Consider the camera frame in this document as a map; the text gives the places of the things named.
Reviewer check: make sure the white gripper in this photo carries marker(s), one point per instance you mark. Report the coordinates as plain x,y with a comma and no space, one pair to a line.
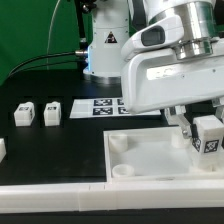
154,78

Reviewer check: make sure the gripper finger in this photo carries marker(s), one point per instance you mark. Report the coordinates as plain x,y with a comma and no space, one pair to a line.
218,104

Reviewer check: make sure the white square tabletop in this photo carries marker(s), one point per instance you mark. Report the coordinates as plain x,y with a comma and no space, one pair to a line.
155,154

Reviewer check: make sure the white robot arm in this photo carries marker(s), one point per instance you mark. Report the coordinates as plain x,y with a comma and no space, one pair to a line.
116,21

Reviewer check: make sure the white marker sheet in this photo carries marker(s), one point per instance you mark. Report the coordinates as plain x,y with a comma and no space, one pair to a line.
98,107

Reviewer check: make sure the white block left edge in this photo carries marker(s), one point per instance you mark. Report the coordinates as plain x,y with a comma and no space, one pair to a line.
2,149

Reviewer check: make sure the white front wall fence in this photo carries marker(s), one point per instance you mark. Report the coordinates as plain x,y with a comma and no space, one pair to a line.
111,196

